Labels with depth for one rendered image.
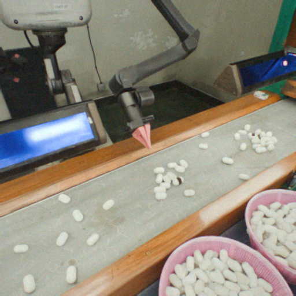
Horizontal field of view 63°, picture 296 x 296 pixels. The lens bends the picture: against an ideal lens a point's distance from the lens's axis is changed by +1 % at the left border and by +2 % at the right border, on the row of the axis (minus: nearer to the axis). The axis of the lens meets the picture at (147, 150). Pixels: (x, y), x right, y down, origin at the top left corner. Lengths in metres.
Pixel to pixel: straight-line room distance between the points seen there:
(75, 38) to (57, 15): 1.64
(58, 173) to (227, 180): 0.55
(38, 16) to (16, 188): 0.60
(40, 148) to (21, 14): 0.71
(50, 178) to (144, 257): 0.40
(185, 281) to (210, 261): 0.08
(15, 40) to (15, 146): 2.20
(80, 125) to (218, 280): 0.44
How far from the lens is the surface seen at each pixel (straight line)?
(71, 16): 1.06
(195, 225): 0.66
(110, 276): 0.58
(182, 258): 0.64
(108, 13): 2.80
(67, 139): 0.41
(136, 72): 0.88
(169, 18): 1.16
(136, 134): 0.82
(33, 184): 0.82
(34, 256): 0.68
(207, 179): 0.82
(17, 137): 0.40
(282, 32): 1.47
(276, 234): 0.74
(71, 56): 2.71
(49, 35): 1.14
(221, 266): 0.64
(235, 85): 0.64
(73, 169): 0.83
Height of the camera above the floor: 1.28
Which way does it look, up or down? 36 degrees down
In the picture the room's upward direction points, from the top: straight up
